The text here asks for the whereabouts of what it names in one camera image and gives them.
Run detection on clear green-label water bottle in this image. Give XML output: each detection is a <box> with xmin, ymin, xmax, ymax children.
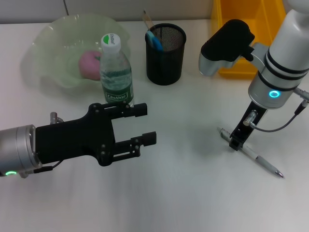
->
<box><xmin>99</xmin><ymin>33</ymin><xmax>135</xmax><ymax>107</ymax></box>

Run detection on pink peach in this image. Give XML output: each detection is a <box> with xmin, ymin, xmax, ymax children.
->
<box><xmin>79</xmin><ymin>50</ymin><xmax>102</xmax><ymax>81</ymax></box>

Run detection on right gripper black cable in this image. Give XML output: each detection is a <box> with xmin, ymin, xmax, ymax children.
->
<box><xmin>250</xmin><ymin>87</ymin><xmax>309</xmax><ymax>132</ymax></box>

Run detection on blue scissors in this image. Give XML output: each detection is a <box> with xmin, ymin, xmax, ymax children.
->
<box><xmin>146</xmin><ymin>30</ymin><xmax>166</xmax><ymax>53</ymax></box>

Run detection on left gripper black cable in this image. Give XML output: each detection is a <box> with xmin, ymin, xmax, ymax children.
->
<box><xmin>18</xmin><ymin>160</ymin><xmax>62</xmax><ymax>178</ymax></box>

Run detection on black mesh pen cup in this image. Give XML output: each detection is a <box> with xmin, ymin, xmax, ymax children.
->
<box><xmin>144</xmin><ymin>23</ymin><xmax>187</xmax><ymax>86</ymax></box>

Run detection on transparent plastic ruler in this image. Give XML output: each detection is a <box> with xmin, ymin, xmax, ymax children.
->
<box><xmin>141</xmin><ymin>9</ymin><xmax>160</xmax><ymax>49</ymax></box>

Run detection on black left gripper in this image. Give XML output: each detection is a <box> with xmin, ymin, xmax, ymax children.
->
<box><xmin>35</xmin><ymin>102</ymin><xmax>148</xmax><ymax>167</ymax></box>

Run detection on white grey pen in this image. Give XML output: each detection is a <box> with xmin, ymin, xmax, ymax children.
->
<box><xmin>217</xmin><ymin>127</ymin><xmax>285</xmax><ymax>179</ymax></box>

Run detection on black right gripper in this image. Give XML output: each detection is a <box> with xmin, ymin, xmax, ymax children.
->
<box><xmin>228</xmin><ymin>101</ymin><xmax>268</xmax><ymax>151</ymax></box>

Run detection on left gripper silver connector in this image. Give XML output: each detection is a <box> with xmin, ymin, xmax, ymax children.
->
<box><xmin>49</xmin><ymin>112</ymin><xmax>64</xmax><ymax>124</ymax></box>

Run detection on pale green glass fruit plate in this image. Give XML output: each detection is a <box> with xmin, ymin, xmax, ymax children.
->
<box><xmin>21</xmin><ymin>14</ymin><xmax>132</xmax><ymax>89</ymax></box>

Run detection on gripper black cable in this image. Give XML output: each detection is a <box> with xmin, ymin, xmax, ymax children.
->
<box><xmin>250</xmin><ymin>87</ymin><xmax>309</xmax><ymax>132</ymax></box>
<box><xmin>18</xmin><ymin>160</ymin><xmax>62</xmax><ymax>178</ymax></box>

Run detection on yellow plastic bin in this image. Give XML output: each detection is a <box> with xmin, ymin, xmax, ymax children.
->
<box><xmin>211</xmin><ymin>0</ymin><xmax>289</xmax><ymax>78</ymax></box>

